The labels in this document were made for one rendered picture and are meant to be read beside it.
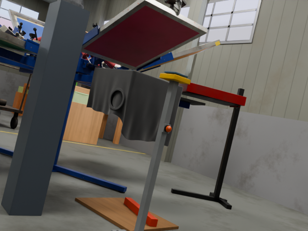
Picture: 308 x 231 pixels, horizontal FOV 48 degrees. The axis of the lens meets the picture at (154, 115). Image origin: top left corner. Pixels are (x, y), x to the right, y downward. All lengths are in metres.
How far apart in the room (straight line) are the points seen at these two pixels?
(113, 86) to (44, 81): 0.51
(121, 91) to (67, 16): 0.55
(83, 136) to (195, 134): 1.93
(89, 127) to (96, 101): 3.72
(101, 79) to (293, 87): 3.13
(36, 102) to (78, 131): 4.13
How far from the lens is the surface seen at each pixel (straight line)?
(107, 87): 2.36
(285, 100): 5.00
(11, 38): 2.41
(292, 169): 4.78
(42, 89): 1.99
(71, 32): 2.05
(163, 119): 1.98
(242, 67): 5.57
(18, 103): 9.34
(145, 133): 2.27
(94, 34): 2.53
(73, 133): 6.05
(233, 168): 5.29
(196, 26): 2.47
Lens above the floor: 0.68
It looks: 1 degrees up
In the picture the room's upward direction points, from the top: 13 degrees clockwise
